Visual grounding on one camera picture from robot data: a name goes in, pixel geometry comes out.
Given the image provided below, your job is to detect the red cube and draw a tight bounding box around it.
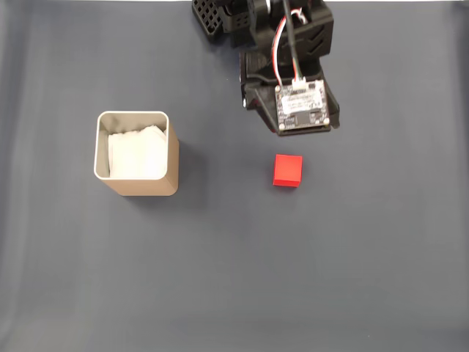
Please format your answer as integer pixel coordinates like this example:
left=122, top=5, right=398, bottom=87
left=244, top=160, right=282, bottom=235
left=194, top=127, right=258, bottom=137
left=272, top=153, right=303, bottom=189

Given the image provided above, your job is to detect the tan metal square box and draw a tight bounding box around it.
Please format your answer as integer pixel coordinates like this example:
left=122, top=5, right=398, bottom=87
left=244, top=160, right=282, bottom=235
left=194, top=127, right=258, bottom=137
left=93, top=110, right=180, bottom=197

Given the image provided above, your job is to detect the white crumpled tissue paper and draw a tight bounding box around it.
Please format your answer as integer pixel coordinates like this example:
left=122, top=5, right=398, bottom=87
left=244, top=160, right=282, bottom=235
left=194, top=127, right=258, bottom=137
left=107, top=124, right=169, bottom=179

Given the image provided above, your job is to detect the blue grey table cloth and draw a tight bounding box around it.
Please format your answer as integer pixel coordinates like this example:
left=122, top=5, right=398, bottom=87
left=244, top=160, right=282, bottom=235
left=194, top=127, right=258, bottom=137
left=0, top=0, right=469, bottom=352

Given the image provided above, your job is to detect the red white servo cable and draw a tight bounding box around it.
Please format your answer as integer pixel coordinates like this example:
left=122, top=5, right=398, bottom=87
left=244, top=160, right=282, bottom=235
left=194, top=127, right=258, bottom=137
left=270, top=14, right=290, bottom=87

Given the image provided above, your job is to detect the camera circuit board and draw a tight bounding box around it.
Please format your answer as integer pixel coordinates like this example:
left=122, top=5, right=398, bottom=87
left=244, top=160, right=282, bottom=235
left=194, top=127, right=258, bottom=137
left=274, top=79, right=330, bottom=132

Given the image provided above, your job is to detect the black camera cable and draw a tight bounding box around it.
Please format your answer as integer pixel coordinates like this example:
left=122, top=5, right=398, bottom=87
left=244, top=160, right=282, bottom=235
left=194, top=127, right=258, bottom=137
left=281, top=0, right=303, bottom=81

